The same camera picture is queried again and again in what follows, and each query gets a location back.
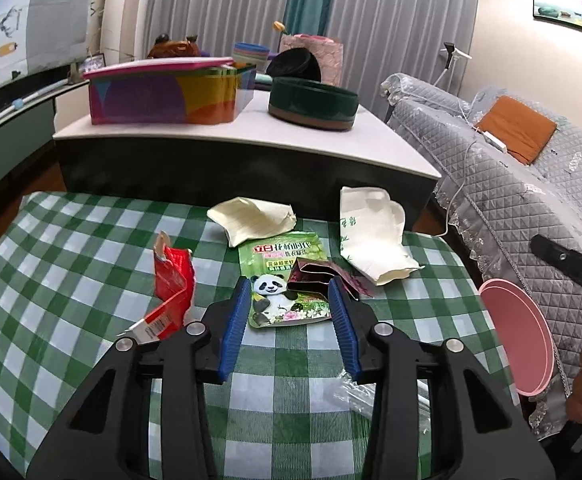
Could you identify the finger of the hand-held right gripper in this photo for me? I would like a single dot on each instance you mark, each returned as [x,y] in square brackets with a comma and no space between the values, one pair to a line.
[558,255]

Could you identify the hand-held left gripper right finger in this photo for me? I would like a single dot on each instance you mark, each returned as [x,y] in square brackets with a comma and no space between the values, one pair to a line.
[343,325]

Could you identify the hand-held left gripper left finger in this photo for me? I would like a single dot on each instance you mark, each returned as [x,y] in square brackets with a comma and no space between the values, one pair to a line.
[236,325]

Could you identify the maroon foil wrapper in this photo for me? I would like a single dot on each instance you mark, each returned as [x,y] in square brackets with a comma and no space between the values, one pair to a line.
[311,275]

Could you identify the clear plastic wrapper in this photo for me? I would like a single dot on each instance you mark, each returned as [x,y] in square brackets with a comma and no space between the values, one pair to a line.
[361,395]

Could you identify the green panda snack packet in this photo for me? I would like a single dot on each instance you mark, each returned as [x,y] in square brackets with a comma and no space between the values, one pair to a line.
[271,260]

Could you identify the torn red paper carton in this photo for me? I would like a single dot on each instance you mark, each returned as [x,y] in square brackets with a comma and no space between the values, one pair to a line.
[173,280]

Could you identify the pink plastic basin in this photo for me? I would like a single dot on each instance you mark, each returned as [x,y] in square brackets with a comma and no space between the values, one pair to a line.
[516,330]

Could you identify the cream paper bag green print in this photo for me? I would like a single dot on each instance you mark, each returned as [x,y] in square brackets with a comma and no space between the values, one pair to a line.
[371,240]

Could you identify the grey quilted sofa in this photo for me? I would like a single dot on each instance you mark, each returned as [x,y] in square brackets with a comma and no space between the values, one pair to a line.
[496,195]

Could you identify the orange cushion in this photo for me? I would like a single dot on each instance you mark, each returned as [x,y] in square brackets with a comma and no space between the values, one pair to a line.
[516,130]

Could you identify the white power strip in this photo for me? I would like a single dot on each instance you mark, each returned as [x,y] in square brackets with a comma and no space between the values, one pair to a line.
[492,140]

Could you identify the green checked tablecloth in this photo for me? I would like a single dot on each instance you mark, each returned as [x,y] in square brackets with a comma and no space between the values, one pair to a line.
[71,285]

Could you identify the white top coffee table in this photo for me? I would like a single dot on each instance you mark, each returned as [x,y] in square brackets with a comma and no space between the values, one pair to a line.
[321,145]

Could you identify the dark green round bowl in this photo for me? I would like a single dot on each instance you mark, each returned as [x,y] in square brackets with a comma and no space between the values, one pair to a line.
[311,105]

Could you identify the white floor lamp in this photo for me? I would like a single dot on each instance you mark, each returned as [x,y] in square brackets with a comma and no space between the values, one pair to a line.
[449,50]

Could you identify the mint green cloth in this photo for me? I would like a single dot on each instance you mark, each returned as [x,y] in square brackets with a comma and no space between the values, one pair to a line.
[263,82]

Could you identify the colourful gift box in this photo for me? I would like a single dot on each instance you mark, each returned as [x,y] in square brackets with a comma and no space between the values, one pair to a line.
[146,95]

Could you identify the pink fabric bag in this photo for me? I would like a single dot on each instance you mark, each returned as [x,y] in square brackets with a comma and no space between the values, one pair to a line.
[328,60]

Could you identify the black hat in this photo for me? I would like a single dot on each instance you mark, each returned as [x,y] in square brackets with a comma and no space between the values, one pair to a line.
[291,62]

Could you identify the stack of coloured bowls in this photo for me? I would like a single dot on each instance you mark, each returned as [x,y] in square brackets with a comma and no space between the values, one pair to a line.
[251,55]

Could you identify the grey curtain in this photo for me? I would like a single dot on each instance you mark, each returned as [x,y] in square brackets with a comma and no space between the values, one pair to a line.
[211,5]
[396,25]

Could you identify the brown figurine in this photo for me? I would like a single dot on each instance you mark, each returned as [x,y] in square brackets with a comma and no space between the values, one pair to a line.
[171,47]

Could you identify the dark media cabinet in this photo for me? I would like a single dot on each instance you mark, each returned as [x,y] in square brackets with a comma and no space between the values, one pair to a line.
[11,145]

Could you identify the yellow artificial flower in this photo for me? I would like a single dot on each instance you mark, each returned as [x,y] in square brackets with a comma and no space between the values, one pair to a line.
[280,26]

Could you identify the white standing air conditioner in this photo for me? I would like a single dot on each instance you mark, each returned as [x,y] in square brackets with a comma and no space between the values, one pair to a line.
[126,10]

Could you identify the grey printed dust cover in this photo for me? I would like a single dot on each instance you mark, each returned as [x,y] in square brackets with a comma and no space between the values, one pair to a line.
[56,25]

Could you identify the small photo frame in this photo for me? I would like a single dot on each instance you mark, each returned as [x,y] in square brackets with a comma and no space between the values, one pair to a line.
[92,65]

